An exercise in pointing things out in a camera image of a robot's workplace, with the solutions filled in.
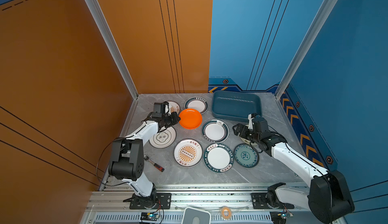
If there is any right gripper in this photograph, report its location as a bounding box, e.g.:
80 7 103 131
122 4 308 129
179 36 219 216
231 123 261 144

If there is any green striped rim plate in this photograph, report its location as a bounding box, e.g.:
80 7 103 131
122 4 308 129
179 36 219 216
202 119 229 143

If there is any teal rim lettered plate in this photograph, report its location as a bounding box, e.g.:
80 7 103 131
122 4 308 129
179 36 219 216
203 143 234 173

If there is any cream calligraphy plate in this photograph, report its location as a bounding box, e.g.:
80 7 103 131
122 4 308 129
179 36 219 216
240 137 257 146

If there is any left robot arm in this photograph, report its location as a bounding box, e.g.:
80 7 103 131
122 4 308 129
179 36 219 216
108 101 180 202

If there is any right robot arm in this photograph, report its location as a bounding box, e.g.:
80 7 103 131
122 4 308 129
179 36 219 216
232 114 355 224

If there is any teal plastic bin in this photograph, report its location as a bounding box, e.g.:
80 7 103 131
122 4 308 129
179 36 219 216
212 91 263 123

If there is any small orange sunburst plate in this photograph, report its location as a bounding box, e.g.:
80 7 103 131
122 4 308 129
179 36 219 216
167 101 180 114

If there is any white flower pattern plate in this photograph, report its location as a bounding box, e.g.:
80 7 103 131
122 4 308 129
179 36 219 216
149 127 176 149

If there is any teal patterned plate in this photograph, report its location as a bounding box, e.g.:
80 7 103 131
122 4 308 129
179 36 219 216
234 144 260 168

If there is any dark rimmed white plate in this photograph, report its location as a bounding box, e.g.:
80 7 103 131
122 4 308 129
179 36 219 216
185 97 209 114

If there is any large orange sunburst plate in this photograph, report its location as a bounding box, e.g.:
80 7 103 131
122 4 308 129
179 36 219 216
173 139 204 167

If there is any tape roll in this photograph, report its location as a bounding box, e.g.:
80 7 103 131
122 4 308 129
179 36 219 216
220 206 232 220

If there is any right circuit board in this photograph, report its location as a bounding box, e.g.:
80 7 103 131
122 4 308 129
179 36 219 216
277 210 294 223

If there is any circuit board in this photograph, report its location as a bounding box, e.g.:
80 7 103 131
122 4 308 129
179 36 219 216
277 210 294 223
139 212 162 224

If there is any white box device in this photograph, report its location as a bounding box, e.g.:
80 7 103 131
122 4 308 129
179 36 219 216
181 207 211 224

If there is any left circuit board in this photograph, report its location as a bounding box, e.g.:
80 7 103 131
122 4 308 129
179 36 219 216
139 212 162 224

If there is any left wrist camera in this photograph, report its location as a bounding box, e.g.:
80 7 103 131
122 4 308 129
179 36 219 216
161 101 170 115

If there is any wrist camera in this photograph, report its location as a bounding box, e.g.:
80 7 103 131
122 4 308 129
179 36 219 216
248 114 256 130
161 101 170 115

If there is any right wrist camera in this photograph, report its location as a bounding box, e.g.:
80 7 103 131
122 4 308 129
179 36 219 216
248 114 256 130

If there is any red handled screwdriver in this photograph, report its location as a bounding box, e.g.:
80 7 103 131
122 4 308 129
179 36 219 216
144 155 165 172

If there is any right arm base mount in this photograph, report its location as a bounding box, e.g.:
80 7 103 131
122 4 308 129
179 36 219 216
251 193 295 209

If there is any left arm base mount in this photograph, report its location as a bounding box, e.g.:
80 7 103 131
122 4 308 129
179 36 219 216
129 193 172 210

